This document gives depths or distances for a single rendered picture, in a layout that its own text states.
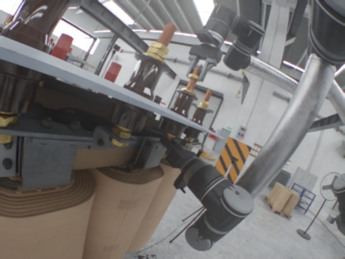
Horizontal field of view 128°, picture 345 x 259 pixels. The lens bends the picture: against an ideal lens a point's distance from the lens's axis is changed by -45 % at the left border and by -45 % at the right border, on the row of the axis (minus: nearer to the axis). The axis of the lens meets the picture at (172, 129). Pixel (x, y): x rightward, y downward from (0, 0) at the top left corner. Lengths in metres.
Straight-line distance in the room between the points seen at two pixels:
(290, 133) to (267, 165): 0.12
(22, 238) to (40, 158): 0.20
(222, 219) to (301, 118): 0.35
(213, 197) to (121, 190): 0.32
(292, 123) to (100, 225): 0.78
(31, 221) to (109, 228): 0.43
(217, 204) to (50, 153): 0.40
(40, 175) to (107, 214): 0.38
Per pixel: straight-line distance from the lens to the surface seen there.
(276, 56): 6.61
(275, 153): 0.50
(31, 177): 0.35
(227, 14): 0.75
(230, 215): 0.42
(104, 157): 0.57
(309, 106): 0.49
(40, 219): 0.38
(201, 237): 0.53
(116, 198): 0.60
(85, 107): 0.76
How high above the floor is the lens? 1.36
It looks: 5 degrees down
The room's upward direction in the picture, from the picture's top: 24 degrees clockwise
